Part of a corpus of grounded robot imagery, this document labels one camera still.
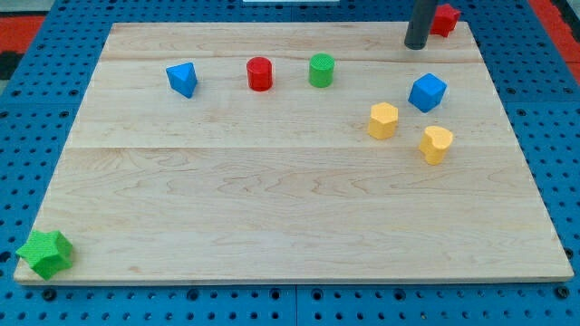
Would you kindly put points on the blue cube block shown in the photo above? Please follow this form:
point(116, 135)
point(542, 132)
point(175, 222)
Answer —
point(427, 92)

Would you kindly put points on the red cylinder block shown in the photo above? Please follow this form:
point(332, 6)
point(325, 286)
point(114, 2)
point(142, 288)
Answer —
point(259, 74)

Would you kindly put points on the green cylinder block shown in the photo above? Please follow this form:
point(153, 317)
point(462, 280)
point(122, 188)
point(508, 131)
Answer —
point(321, 70)

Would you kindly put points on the light wooden board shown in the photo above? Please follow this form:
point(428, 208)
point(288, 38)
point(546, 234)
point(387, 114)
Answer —
point(235, 186)

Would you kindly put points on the yellow hexagon block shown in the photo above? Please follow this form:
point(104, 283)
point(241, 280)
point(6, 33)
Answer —
point(383, 120)

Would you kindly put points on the blue triangular prism block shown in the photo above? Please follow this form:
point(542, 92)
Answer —
point(183, 79)

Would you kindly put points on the yellow heart block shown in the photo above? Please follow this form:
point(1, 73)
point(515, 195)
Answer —
point(435, 143)

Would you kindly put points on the red star block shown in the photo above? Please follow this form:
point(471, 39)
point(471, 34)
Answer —
point(445, 20)

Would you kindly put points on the green star block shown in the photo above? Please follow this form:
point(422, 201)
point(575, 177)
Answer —
point(47, 253)

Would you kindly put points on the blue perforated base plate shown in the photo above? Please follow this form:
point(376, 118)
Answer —
point(540, 96)

